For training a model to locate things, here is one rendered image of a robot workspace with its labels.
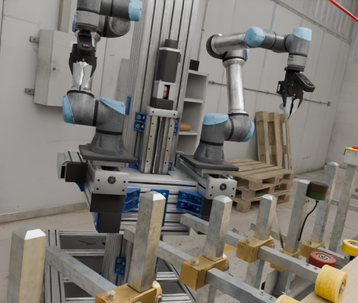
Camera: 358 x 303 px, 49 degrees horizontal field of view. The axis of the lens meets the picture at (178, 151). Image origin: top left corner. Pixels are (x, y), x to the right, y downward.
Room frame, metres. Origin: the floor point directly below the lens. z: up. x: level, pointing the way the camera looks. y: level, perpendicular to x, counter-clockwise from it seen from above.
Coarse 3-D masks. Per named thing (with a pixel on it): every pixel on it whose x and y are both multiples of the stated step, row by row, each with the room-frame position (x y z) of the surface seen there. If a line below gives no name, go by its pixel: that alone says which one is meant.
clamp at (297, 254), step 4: (284, 252) 1.27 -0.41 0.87; (288, 252) 1.28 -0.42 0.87; (296, 252) 1.29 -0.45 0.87; (300, 252) 1.32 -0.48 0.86; (292, 256) 1.26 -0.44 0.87; (296, 256) 1.29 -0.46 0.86; (300, 256) 1.31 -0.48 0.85; (272, 264) 1.24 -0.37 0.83; (276, 268) 1.23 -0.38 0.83; (280, 268) 1.22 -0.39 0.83
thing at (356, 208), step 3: (333, 201) 2.38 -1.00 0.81; (336, 201) 2.37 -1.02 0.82; (333, 204) 2.38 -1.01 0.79; (336, 204) 2.37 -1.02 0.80; (351, 204) 2.34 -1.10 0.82; (348, 207) 2.33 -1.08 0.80; (351, 207) 2.31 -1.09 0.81; (354, 207) 2.30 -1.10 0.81; (357, 207) 2.29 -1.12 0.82; (354, 210) 2.30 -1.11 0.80; (357, 210) 2.29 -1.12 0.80
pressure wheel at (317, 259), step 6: (312, 252) 1.21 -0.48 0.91; (318, 252) 1.22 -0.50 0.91; (312, 258) 1.18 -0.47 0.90; (318, 258) 1.18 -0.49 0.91; (324, 258) 1.19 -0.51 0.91; (330, 258) 1.19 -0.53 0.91; (312, 264) 1.18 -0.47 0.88; (318, 264) 1.16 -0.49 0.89; (324, 264) 1.16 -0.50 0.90; (330, 264) 1.16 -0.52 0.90
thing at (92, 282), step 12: (48, 252) 0.83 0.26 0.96; (60, 252) 0.83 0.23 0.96; (60, 264) 0.80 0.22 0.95; (72, 264) 0.79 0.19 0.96; (72, 276) 0.77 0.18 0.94; (84, 276) 0.75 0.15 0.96; (96, 276) 0.75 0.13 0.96; (84, 288) 0.74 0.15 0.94; (96, 288) 0.72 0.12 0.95; (108, 288) 0.71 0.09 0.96
